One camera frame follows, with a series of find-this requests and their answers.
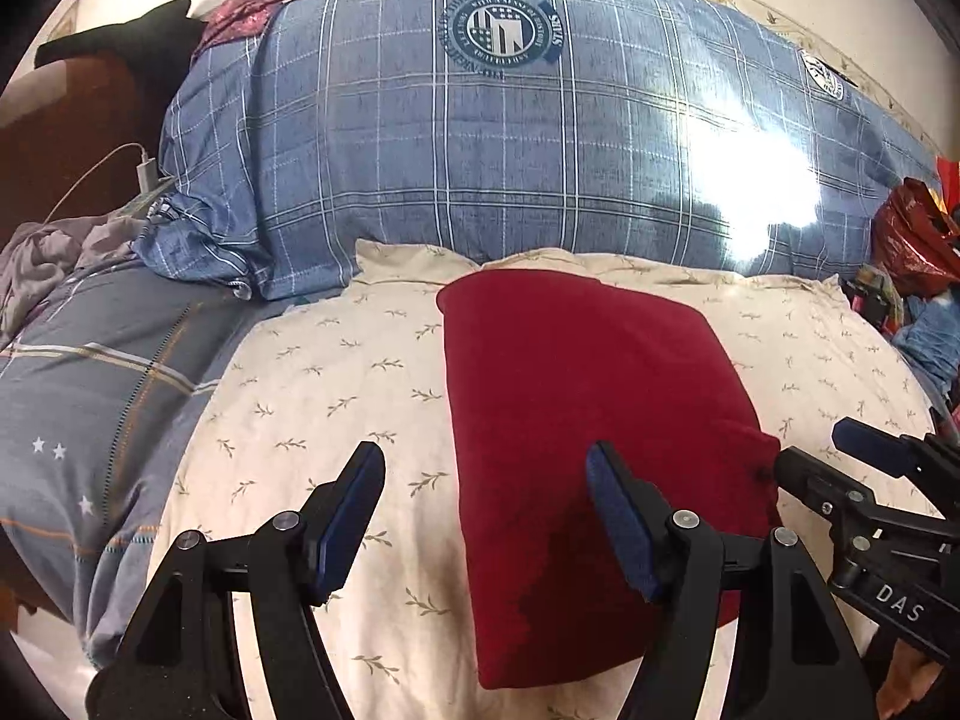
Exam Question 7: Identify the white power strip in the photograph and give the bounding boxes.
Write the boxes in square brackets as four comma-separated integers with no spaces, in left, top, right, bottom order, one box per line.
[120,176,177,218]

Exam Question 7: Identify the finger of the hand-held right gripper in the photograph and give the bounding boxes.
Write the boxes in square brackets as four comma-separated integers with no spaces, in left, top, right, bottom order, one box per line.
[832,418,960,518]
[772,448,890,563]

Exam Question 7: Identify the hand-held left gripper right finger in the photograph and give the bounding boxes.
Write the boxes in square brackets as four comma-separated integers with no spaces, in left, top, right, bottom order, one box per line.
[586,441,877,720]

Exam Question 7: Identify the blue plaid pillow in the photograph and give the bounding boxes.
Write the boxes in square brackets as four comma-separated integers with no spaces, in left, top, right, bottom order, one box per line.
[139,0,942,301]

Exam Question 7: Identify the grey plaid quilt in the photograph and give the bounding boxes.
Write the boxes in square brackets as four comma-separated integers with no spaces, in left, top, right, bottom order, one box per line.
[0,262,301,668]

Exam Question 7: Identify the red plastic bag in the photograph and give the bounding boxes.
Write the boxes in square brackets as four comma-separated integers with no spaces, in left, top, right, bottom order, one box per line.
[874,157,960,299]

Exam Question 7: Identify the black cloth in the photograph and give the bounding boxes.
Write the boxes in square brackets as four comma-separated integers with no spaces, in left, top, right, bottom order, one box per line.
[34,0,211,106]

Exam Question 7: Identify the dark multicoloured cloth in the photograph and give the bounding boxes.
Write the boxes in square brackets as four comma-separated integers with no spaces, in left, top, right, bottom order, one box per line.
[840,262,908,331]

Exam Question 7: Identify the crumpled grey cloth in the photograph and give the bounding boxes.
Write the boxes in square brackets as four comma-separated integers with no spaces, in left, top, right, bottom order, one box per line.
[0,214,162,338]

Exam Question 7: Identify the maroon patterned cloth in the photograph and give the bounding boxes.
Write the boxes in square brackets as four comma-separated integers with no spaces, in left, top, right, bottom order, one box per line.
[191,0,353,65]

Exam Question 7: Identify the brown wooden furniture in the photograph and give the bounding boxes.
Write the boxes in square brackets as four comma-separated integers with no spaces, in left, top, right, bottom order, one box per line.
[0,52,170,248]

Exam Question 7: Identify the red garment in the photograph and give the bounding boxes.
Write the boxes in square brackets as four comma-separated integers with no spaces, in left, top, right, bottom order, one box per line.
[436,268,785,691]

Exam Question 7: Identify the blue cloth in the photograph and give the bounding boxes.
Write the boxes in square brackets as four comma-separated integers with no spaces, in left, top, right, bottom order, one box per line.
[892,300,960,383]

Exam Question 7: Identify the white charging cable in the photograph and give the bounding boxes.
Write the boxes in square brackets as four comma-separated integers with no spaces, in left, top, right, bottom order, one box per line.
[41,144,147,226]

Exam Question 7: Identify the person's right hand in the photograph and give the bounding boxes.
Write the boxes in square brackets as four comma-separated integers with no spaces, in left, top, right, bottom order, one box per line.
[877,649,938,720]

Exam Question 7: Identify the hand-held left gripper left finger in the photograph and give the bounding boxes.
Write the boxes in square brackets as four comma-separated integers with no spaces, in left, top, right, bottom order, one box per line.
[85,441,387,720]

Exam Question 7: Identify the cream leaf-print pillow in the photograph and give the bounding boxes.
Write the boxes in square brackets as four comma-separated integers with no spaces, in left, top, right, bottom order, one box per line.
[146,240,946,720]

